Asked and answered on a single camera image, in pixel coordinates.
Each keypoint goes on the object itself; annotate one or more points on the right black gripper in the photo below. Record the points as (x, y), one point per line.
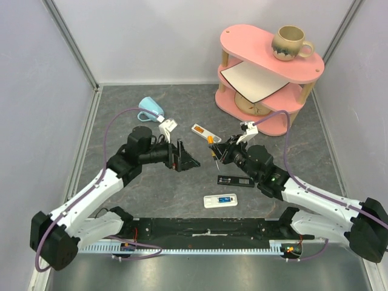
(228, 151)

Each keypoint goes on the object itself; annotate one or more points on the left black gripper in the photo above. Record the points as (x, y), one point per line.
(179, 158)

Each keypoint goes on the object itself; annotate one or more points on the orange handled screwdriver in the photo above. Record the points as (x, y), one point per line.
(210, 143)

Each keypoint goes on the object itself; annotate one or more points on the white remote blue batteries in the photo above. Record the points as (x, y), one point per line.
(219, 201)

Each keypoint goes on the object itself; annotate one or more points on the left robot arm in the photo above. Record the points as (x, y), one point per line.
(58, 236)

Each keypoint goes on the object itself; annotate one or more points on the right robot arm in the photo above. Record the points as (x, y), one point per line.
(362, 225)

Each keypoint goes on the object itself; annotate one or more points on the white remote orange batteries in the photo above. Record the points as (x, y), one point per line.
(204, 133)

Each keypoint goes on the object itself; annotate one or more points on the beige bowl on shelf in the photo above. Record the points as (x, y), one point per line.
(255, 109)

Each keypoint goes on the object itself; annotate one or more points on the pink three-tier shelf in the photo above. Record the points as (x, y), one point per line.
(246, 43)

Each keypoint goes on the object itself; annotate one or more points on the white square plate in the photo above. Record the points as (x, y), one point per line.
(252, 82)

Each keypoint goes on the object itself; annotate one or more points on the beige ceramic mug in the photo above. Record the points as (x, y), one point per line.
(290, 42)

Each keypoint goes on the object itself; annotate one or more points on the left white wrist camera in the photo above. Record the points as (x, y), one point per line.
(166, 126)

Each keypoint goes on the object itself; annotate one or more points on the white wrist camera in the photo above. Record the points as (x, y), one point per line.
(166, 126)
(250, 130)

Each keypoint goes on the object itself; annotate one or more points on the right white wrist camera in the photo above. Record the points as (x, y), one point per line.
(250, 130)

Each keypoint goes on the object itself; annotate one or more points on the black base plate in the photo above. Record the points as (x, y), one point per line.
(207, 233)

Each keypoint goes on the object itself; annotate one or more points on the grey cable duct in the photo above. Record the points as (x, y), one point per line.
(112, 247)

